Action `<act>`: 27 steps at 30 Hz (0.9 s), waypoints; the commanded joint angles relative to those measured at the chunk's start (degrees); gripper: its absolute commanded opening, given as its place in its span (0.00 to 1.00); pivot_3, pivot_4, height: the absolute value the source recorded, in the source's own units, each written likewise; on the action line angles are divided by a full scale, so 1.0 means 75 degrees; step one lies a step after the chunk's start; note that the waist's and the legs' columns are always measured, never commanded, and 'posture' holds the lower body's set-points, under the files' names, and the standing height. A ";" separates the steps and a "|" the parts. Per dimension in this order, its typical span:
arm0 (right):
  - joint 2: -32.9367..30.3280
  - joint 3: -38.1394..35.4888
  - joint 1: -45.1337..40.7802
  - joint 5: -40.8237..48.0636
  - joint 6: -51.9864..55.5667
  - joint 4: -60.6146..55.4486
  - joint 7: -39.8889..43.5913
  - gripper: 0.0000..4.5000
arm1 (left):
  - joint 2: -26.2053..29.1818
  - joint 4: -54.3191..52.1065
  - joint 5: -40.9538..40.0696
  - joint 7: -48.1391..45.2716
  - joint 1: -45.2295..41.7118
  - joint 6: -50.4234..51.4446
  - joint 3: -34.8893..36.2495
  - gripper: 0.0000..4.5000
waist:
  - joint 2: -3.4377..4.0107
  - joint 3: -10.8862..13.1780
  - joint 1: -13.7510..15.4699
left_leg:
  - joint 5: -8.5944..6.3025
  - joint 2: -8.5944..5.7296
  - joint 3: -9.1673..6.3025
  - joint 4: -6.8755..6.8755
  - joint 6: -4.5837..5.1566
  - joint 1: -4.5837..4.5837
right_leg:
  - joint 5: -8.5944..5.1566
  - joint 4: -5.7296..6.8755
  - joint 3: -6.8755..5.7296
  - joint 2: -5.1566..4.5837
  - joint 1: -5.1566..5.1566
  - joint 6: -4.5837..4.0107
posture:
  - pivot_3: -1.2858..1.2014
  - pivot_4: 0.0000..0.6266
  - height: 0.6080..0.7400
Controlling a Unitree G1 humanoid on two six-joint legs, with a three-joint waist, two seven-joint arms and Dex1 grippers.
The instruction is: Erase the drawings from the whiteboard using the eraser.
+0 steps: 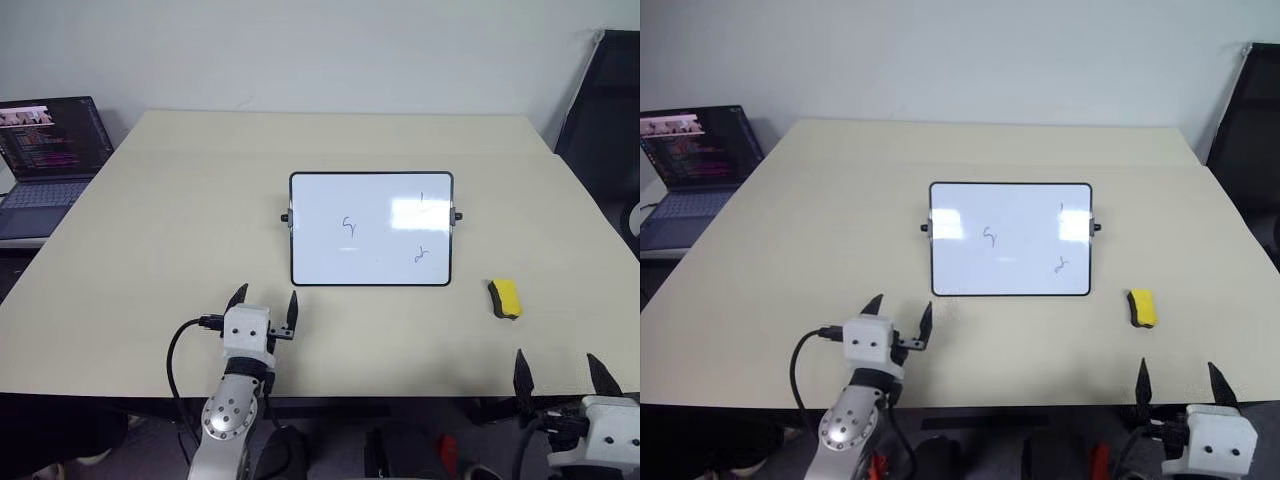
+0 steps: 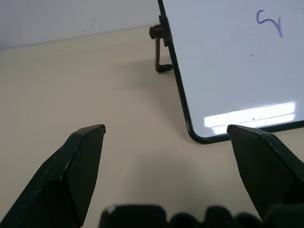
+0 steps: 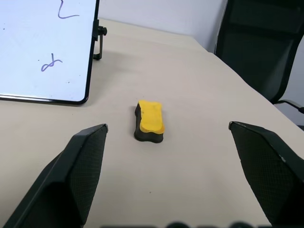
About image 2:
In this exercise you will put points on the black whiteboard stand leg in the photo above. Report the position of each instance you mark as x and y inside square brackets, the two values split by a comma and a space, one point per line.
[159, 45]

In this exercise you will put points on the black-framed whiteboard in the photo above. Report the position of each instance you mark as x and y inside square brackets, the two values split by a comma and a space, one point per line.
[228, 71]

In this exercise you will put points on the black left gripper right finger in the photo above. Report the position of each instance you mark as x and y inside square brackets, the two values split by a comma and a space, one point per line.
[263, 166]

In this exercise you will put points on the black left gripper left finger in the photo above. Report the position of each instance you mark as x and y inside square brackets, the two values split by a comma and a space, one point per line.
[71, 171]

